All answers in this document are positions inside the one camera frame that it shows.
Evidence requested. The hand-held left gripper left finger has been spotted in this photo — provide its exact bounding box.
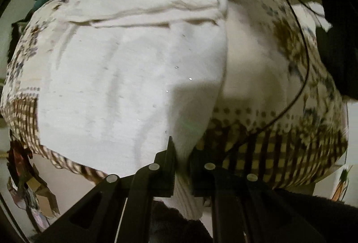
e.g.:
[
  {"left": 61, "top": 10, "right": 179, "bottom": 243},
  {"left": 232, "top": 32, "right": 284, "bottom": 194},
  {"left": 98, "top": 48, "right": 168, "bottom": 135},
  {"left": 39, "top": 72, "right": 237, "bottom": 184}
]
[{"left": 34, "top": 136, "right": 177, "bottom": 243}]

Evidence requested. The floral checked patterned blanket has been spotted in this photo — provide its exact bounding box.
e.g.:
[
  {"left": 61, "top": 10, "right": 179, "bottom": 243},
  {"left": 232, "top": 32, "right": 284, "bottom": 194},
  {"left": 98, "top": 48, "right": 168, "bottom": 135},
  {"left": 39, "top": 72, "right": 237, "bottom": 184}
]
[{"left": 0, "top": 0, "right": 351, "bottom": 190}]

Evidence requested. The white small garment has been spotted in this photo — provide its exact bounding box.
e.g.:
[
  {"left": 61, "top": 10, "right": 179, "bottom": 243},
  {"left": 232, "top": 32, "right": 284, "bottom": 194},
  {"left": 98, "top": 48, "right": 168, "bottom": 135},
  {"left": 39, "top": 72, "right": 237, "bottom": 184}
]
[{"left": 36, "top": 0, "right": 229, "bottom": 219}]

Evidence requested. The thin black cable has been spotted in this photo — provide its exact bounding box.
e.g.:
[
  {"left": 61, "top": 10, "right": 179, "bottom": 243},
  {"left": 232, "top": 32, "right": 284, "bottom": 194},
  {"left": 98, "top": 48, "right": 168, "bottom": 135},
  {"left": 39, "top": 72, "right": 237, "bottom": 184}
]
[{"left": 224, "top": 0, "right": 310, "bottom": 155}]

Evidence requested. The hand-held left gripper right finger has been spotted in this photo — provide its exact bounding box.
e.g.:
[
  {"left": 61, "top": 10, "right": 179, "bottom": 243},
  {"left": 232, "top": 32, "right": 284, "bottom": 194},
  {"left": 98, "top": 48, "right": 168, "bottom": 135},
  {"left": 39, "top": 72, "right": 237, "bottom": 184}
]
[{"left": 189, "top": 148, "right": 326, "bottom": 243}]

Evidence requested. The person's dark sleeved right forearm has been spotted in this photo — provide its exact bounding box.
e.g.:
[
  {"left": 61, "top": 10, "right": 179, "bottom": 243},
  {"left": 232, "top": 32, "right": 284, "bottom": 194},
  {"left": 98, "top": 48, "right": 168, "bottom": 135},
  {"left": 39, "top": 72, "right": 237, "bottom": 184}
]
[{"left": 315, "top": 0, "right": 358, "bottom": 101}]

